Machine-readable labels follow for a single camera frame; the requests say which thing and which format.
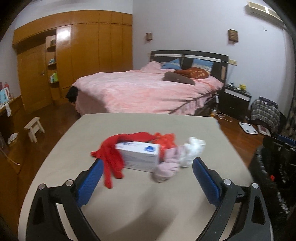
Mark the pink covered bed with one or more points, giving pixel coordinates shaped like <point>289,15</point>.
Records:
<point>143,91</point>

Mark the left blue pillow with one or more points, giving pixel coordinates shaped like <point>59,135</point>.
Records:
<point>174,64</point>

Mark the yellow toy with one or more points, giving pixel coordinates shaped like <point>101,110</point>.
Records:
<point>242,87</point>

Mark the dark wooden headboard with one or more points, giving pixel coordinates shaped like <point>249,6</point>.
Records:
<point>186,58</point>

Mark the red glove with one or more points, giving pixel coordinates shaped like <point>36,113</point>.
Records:
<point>113,163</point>

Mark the pale pink knit cloth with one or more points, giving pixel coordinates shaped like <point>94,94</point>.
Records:
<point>169,166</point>

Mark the white glove box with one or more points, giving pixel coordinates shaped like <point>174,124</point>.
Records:
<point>139,156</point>

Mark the plaid clothing pile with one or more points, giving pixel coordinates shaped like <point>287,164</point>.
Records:
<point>266,113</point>

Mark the right blue pillow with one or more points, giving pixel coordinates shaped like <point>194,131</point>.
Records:
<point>203,64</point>

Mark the black nightstand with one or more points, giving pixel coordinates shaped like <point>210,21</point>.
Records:
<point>234,102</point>

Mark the black garment on bed corner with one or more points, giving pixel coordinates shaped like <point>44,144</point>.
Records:
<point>72,94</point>

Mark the wooden side desk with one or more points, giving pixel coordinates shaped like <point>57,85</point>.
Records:
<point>12,133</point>

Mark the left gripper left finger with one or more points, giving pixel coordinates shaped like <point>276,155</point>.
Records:
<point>44,222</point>

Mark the left wall lamp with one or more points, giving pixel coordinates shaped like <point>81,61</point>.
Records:
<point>148,36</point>

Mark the pink white floor box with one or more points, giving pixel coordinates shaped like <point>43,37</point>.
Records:
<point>263,130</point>

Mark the small wooden stool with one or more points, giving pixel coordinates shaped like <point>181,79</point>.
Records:
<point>33,127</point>

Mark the patterned curtain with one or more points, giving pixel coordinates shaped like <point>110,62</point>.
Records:
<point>290,126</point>

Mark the red dotted pillow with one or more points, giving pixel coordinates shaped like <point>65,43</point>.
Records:
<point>193,72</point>

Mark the wooden wardrobe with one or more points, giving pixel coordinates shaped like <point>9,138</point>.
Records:
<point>56,50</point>

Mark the wall lamp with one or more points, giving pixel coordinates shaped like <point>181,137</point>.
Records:
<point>233,36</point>
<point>148,36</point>

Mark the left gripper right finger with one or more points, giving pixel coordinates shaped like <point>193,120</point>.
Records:
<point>251,222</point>

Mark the red plastic bag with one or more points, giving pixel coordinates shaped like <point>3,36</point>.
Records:
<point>166,141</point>

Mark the white plastic bag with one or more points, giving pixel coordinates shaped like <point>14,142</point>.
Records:
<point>190,150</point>

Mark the right wall lamp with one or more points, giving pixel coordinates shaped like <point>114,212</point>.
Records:
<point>233,36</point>

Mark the white bathroom scale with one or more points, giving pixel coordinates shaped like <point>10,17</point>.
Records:
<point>248,128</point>

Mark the air conditioner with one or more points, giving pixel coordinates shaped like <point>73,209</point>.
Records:
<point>265,12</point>

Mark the brown cushion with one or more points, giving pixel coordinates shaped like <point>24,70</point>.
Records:
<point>174,77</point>

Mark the blue pillow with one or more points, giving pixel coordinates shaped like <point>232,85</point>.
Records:
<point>203,64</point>
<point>174,64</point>

